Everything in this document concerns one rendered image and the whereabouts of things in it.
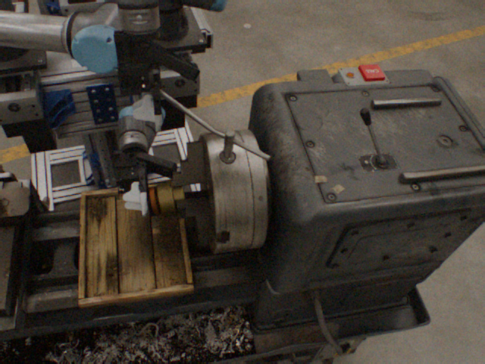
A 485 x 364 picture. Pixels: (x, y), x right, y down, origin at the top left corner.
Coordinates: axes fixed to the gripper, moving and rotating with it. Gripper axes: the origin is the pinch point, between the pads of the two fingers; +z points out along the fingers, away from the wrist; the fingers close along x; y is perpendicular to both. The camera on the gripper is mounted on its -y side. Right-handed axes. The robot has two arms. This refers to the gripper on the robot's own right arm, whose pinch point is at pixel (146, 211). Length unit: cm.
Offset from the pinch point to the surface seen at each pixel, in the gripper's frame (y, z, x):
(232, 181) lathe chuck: -20.2, 4.1, 14.2
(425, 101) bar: -75, -12, 19
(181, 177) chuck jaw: -9.6, -5.3, 5.6
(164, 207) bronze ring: -4.7, 0.7, 1.7
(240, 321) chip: -26, 15, -51
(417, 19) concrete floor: -247, -245, -108
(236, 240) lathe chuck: -20.5, 12.5, 1.6
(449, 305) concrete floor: -142, 7, -108
